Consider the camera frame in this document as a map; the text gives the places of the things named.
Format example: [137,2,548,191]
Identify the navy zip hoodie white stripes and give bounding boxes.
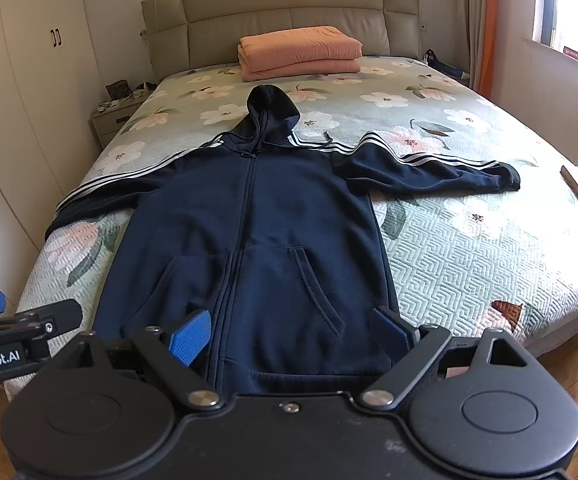
[52,84,520,396]

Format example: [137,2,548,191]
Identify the floral quilted bedspread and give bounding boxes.
[19,58,578,341]

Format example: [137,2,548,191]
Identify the beige nightstand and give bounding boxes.
[89,89,151,148]

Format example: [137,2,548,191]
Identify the white wardrobe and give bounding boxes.
[0,0,102,308]

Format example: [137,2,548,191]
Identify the dark box on nightstand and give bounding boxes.
[106,79,132,101]

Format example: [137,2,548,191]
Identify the dark bag beside bed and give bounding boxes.
[423,49,470,80]

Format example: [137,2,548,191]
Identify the folded pink blanket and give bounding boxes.
[238,26,363,81]

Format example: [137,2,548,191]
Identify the beige padded headboard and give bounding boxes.
[141,0,423,79]

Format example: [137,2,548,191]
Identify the beige and orange curtain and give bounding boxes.
[456,0,500,98]

